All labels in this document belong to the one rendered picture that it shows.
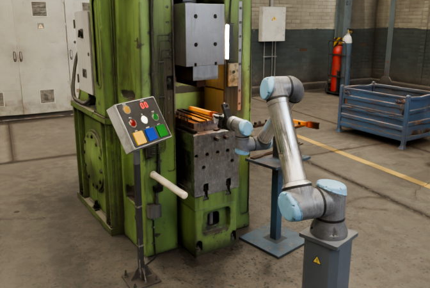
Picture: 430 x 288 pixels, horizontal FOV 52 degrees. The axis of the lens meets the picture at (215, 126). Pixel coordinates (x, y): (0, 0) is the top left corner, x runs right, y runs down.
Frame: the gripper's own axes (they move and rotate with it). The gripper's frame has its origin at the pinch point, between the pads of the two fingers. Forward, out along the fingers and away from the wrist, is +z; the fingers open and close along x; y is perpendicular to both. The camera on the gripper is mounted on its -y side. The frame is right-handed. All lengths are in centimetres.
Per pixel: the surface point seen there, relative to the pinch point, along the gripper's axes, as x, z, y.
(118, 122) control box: -72, -11, -5
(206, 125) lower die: -2.2, 7.2, 9.1
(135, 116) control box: -61, -9, -7
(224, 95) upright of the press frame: 22.6, 22.2, -7.0
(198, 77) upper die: -8.3, 7.7, -24.5
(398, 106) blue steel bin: 355, 100, 48
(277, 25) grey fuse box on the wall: 508, 528, -47
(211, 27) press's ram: 2, 8, -56
